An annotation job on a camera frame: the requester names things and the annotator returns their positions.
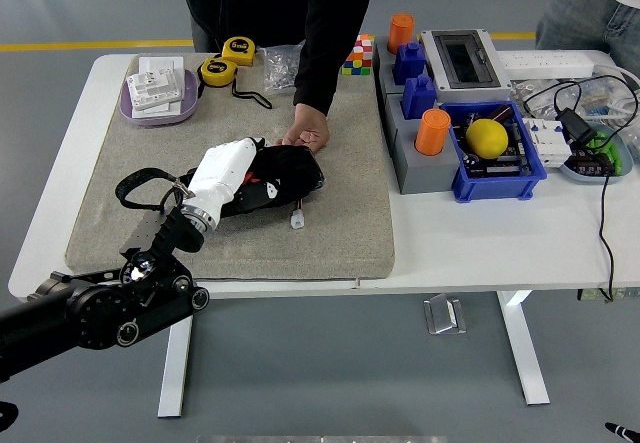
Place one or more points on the large grey block holder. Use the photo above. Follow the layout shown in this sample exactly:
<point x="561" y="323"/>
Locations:
<point x="425" y="175"/>

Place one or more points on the person's left forearm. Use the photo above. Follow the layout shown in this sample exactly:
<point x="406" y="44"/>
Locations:
<point x="315" y="83"/>

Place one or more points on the yellow ball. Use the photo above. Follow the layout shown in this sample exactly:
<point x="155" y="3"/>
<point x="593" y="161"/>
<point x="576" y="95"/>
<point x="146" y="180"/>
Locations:
<point x="487" y="138"/>

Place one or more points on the person's left hand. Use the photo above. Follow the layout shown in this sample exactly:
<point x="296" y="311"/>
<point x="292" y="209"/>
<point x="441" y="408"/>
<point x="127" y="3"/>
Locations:
<point x="310" y="130"/>

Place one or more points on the green terminal block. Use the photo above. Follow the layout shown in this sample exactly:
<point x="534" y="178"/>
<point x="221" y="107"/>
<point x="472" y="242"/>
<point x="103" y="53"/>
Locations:
<point x="607" y="150"/>

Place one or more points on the clear bag of screws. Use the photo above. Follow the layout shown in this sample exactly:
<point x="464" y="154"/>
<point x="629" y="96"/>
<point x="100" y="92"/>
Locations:
<point x="277" y="70"/>

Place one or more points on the black robot body part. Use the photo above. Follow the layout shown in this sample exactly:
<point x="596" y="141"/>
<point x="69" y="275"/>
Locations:
<point x="7" y="417"/>

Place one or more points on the grey-brown mat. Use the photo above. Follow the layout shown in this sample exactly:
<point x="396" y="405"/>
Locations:
<point x="325" y="243"/>

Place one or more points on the dark brown electronic components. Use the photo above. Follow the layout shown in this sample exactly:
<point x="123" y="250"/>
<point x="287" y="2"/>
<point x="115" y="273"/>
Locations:
<point x="590" y="165"/>

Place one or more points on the white wall socket module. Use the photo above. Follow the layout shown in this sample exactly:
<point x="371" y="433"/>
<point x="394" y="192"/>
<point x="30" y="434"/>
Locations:
<point x="155" y="88"/>

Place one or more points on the blue plastic bin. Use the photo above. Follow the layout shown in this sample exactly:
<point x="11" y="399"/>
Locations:
<point x="495" y="188"/>

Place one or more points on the black circuit board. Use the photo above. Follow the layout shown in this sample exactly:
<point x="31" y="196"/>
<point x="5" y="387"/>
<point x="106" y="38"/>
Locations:
<point x="500" y="168"/>

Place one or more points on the white power strip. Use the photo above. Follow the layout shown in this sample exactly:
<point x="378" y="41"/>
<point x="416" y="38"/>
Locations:
<point x="545" y="63"/>

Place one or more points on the light blue tray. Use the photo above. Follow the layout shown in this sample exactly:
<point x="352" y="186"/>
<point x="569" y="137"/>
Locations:
<point x="590" y="179"/>

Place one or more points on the clear bag of white rings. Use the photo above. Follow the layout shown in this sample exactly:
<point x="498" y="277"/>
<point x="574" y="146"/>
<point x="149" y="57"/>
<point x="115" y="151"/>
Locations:
<point x="530" y="88"/>

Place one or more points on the grey electrical distribution box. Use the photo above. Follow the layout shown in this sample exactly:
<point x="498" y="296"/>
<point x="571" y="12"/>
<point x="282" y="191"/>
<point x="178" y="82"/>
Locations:
<point x="495" y="94"/>

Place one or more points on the clear bag of blue parts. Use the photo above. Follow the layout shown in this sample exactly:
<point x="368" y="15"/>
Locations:
<point x="597" y="100"/>

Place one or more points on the white table leg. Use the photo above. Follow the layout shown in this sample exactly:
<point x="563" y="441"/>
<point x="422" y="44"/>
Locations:
<point x="522" y="353"/>
<point x="175" y="363"/>

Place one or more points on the white circuit breaker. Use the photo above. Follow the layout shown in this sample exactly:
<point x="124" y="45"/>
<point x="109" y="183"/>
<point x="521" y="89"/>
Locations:
<point x="550" y="148"/>

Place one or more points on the purple tray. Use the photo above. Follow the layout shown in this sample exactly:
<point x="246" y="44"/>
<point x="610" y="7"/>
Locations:
<point x="190" y="98"/>

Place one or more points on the small grey block holder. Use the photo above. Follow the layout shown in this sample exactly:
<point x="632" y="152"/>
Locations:
<point x="382" y="70"/>

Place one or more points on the person in jeans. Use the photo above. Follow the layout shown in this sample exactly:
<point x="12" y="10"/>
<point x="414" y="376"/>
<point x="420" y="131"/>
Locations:
<point x="575" y="13"/>

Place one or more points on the colourful puzzle cube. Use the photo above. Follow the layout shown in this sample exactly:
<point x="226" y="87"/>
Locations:
<point x="362" y="60"/>

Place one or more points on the white square cover plate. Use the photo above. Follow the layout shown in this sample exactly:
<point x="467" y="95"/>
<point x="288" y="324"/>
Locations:
<point x="160" y="63"/>

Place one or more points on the white flat switch plate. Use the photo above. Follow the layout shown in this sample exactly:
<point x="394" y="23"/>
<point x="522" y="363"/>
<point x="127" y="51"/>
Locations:
<point x="167" y="109"/>

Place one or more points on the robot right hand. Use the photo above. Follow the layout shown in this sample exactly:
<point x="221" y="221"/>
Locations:
<point x="622" y="432"/>

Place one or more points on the metal floor socket plate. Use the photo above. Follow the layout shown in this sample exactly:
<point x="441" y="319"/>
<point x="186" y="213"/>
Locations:
<point x="445" y="315"/>

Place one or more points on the blue block with knob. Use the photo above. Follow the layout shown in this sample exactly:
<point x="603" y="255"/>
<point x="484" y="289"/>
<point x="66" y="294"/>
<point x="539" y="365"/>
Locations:
<point x="409" y="63"/>
<point x="419" y="98"/>

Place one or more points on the orange cylinder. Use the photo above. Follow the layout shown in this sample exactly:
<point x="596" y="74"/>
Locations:
<point x="432" y="133"/>
<point x="401" y="30"/>

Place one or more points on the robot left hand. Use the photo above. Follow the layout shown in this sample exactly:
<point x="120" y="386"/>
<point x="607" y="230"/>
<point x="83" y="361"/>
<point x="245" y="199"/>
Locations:
<point x="220" y="173"/>

